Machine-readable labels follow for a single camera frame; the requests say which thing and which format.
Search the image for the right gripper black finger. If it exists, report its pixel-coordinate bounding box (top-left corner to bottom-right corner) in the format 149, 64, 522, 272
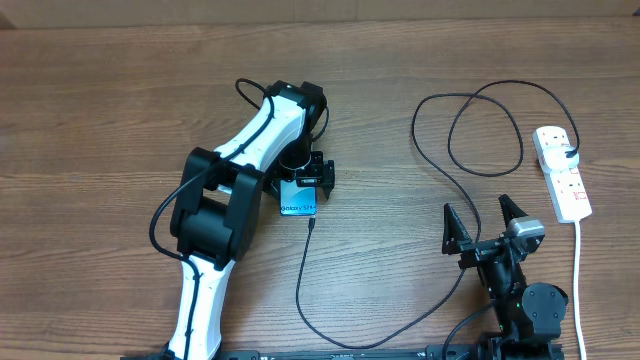
498, 194, 526, 226
442, 203, 472, 254

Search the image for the Galaxy S24 smartphone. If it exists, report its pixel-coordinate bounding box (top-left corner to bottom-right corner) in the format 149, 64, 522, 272
280, 180, 317, 216

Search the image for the black USB charging cable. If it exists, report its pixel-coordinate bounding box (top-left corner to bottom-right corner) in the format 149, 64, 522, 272
294, 79, 581, 350

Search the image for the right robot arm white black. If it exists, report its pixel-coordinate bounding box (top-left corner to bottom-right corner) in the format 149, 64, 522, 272
441, 194, 569, 359

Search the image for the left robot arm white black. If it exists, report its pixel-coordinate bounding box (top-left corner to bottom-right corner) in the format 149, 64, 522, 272
149, 81, 335, 359

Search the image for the white charger plug adapter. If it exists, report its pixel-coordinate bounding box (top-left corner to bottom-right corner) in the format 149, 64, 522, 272
539, 146, 580, 173

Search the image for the white power strip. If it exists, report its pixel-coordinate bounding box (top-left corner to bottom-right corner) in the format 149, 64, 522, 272
532, 126, 592, 223

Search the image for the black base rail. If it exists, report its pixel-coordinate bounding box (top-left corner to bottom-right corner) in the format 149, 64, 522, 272
120, 344, 565, 360

